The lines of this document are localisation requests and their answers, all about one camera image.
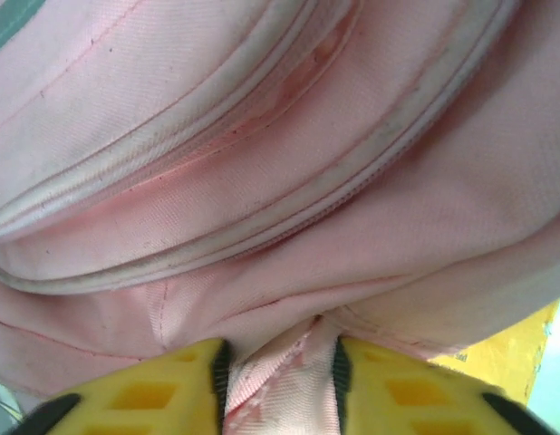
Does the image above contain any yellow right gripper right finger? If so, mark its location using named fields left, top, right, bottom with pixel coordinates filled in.
left=334, top=336, right=557, bottom=435

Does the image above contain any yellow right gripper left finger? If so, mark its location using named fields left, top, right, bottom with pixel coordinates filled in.
left=16, top=337, right=234, bottom=435

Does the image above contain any pink school backpack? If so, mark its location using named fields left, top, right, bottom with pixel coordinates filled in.
left=0, top=0, right=560, bottom=435

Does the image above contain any yellow flat booklet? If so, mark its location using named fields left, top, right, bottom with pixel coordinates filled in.
left=427, top=298, right=560, bottom=409

